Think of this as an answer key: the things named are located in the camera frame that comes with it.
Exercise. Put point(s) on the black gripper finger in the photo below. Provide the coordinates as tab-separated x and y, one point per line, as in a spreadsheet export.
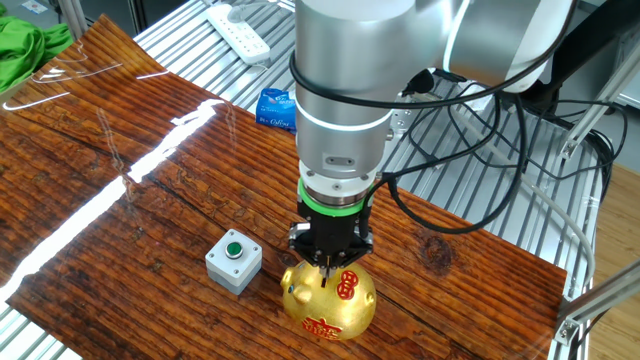
305	247
357	252

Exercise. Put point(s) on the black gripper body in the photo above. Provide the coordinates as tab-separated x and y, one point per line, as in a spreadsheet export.
332	232

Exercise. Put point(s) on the gold piggy bank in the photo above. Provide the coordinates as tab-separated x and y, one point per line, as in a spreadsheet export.
325	305

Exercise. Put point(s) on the white push button box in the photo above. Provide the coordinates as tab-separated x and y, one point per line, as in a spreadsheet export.
240	272

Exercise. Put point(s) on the blue tissue pack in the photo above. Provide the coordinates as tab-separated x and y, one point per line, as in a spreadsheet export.
275	112

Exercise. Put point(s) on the wood grain table mat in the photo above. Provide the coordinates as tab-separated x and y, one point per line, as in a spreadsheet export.
150	225

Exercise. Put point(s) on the crumpled white paper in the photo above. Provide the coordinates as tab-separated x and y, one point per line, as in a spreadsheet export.
481	102

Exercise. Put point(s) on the white power strip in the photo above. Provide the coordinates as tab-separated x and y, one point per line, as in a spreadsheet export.
240	35

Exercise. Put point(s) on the black office chair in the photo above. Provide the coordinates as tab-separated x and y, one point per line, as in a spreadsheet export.
590	40

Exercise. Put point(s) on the green cloth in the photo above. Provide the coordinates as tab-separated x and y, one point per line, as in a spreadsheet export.
25	40

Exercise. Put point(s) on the aluminium frame post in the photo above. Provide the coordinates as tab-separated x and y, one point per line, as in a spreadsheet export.
595	110
600	295

